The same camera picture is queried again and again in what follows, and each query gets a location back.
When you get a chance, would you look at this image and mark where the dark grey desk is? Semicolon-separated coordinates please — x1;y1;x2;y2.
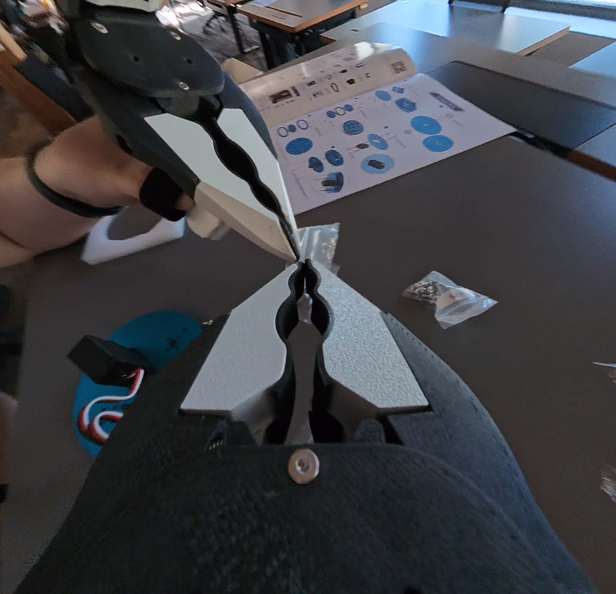
0;24;616;594

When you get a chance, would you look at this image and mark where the cardboard box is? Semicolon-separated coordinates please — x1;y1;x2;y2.
220;57;264;86

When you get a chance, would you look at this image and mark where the person's left hand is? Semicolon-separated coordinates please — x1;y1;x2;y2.
0;117;196;269

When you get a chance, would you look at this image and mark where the clear bag of nuts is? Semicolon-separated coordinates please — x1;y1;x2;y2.
295;223;341;321

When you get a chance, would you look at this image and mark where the black desk flap panel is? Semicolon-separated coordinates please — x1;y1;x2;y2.
427;61;616;150

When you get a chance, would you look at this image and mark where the wood-edged grey desk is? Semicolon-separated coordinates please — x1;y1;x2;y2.
192;0;372;33

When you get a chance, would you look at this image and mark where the illustrated assembly manual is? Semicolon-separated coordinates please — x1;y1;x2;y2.
238;48;517;216

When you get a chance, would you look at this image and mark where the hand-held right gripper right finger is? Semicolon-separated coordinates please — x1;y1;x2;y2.
307;260;430;418

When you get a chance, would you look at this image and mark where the clear bag of screws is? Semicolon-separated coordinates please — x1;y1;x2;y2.
403;271;499;330

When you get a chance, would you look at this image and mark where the light grey desk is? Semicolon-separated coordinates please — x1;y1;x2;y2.
320;0;572;57

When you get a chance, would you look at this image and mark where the blue round metal plate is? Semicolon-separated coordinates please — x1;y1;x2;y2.
72;310;204;459

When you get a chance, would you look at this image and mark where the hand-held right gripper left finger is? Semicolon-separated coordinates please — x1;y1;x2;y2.
179;262;306;443

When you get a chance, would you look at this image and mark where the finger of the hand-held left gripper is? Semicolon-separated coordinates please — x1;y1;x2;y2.
213;106;301;258
143;114;298;263

